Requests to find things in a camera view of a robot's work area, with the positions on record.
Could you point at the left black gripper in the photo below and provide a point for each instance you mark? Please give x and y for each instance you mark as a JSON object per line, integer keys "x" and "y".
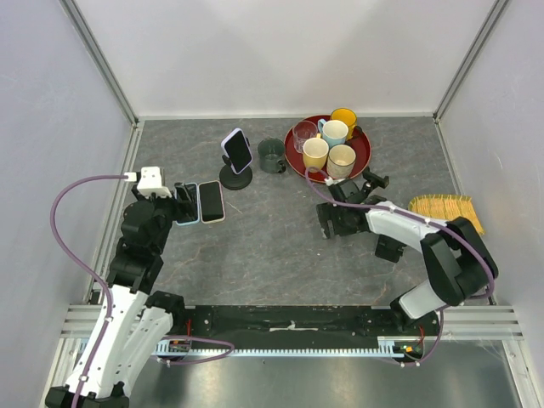
{"x": 182, "y": 191}

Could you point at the blue case phone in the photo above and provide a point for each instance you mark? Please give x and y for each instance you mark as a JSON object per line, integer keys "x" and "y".
{"x": 188, "y": 201}

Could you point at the cream case phone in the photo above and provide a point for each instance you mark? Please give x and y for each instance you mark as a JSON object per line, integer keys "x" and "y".
{"x": 211, "y": 202}

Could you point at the black phone stand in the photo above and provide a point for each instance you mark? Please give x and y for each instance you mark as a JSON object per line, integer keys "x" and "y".
{"x": 232, "y": 181}
{"x": 373, "y": 181}

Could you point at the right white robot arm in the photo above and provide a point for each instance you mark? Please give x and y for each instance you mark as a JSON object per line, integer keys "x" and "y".
{"x": 459, "y": 266}

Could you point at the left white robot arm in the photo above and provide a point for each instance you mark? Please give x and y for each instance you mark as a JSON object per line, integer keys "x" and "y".
{"x": 134, "y": 318}

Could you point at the purple case phone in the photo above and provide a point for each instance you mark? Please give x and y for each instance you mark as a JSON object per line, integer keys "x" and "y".
{"x": 237, "y": 149}

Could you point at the beige ceramic cup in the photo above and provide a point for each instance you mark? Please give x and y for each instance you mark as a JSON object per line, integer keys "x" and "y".
{"x": 340, "y": 161}

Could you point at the red round tray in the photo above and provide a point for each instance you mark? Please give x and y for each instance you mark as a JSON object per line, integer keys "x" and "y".
{"x": 359, "y": 142}

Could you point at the pale yellow cup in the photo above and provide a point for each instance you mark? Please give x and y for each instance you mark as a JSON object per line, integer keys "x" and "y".
{"x": 315, "y": 153}

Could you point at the light blue mug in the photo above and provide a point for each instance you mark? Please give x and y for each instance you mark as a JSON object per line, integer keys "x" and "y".
{"x": 334, "y": 132}

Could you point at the orange yellow mug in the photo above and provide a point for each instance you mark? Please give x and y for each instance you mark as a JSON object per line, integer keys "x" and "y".
{"x": 348, "y": 117}

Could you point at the clear glass cup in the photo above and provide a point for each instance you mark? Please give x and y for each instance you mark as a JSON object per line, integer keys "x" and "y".
{"x": 301, "y": 132}

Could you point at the woven bamboo mat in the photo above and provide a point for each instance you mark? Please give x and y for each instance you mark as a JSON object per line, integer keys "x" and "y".
{"x": 446, "y": 207}

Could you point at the dark green mug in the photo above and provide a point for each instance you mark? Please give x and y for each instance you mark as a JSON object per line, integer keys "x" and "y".
{"x": 271, "y": 154}

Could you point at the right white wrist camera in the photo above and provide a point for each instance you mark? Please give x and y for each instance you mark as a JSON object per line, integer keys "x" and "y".
{"x": 331, "y": 181}

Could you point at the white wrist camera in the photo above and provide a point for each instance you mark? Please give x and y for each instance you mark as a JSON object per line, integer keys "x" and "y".
{"x": 148, "y": 183}
{"x": 331, "y": 181}

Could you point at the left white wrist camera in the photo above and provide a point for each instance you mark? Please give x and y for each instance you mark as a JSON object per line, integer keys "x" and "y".
{"x": 148, "y": 183}

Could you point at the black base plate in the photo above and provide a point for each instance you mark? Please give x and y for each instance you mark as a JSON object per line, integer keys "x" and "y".
{"x": 299, "y": 327}

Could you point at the slotted cable duct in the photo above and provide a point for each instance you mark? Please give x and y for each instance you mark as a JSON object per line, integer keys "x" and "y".
{"x": 167, "y": 349}

